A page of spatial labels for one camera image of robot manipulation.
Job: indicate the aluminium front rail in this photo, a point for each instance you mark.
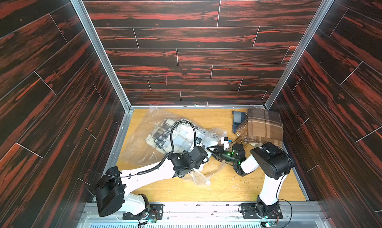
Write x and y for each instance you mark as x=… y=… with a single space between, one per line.
x=210 y=215

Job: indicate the blue grey striped scarf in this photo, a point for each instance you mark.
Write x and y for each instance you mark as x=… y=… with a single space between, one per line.
x=240 y=119

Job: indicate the dark brown scarf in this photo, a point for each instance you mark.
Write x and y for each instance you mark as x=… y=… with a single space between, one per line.
x=263 y=126

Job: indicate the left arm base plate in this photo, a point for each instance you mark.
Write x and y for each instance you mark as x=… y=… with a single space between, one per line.
x=153 y=214

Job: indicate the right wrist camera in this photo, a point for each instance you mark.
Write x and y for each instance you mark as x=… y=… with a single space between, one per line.
x=226 y=142

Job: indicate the clear plastic vacuum bag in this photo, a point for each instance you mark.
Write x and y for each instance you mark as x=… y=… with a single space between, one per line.
x=137 y=153

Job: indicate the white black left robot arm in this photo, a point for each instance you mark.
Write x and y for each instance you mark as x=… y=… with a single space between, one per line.
x=113 y=192

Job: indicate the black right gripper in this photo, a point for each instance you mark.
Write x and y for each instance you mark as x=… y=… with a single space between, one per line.
x=219 y=152

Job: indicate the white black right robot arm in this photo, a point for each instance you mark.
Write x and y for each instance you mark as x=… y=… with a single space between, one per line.
x=276 y=165

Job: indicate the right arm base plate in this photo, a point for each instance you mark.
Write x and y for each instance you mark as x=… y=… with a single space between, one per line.
x=260 y=211

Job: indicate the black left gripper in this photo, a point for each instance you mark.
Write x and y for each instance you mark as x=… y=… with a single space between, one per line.
x=198 y=166

